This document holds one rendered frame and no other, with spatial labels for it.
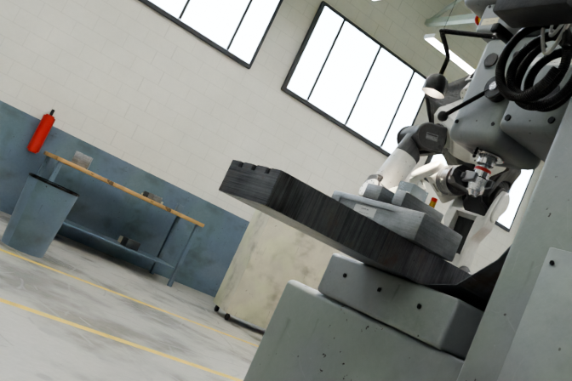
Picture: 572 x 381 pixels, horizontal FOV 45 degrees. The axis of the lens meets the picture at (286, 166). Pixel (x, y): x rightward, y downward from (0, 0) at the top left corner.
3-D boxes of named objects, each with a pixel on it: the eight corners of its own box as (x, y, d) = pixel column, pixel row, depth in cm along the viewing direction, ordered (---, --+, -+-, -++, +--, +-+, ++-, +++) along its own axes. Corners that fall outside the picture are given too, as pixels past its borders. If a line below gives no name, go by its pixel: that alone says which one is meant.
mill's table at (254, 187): (217, 190, 160) (231, 159, 161) (527, 345, 222) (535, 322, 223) (265, 205, 140) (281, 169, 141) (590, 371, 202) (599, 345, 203)
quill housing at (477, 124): (441, 136, 190) (484, 35, 195) (487, 167, 201) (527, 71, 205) (494, 141, 174) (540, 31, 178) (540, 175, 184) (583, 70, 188)
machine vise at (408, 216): (323, 213, 186) (340, 176, 188) (360, 232, 194) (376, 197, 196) (413, 240, 157) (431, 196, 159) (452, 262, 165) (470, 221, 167)
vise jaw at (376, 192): (362, 196, 177) (368, 182, 178) (398, 218, 185) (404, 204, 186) (376, 200, 172) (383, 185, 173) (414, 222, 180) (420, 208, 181)
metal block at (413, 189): (391, 201, 175) (400, 180, 176) (405, 210, 178) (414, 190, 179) (404, 205, 171) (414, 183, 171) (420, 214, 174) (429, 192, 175)
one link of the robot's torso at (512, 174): (494, 173, 281) (492, 139, 271) (524, 181, 273) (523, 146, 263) (460, 215, 267) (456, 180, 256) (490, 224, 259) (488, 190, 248)
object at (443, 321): (313, 289, 193) (330, 250, 195) (397, 326, 211) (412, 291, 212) (437, 348, 150) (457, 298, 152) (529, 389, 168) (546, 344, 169)
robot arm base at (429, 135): (397, 158, 244) (394, 127, 244) (429, 156, 248) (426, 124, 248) (419, 156, 230) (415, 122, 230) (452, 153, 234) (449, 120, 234)
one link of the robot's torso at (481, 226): (424, 293, 266) (472, 189, 275) (465, 310, 255) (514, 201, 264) (409, 281, 254) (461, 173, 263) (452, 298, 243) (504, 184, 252)
